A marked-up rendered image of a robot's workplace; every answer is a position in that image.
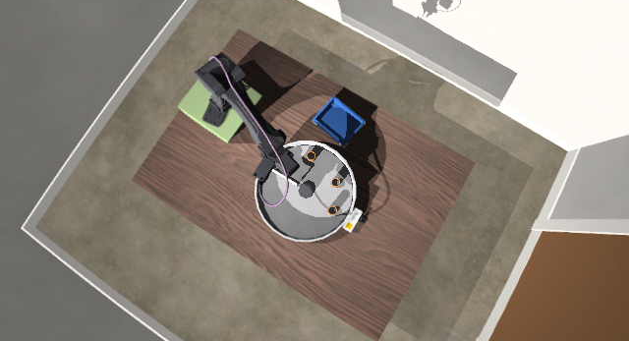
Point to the blue open crate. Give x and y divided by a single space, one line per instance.
338 119

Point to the grey round turntable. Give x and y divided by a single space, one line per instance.
303 213

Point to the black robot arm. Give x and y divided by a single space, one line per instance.
213 78

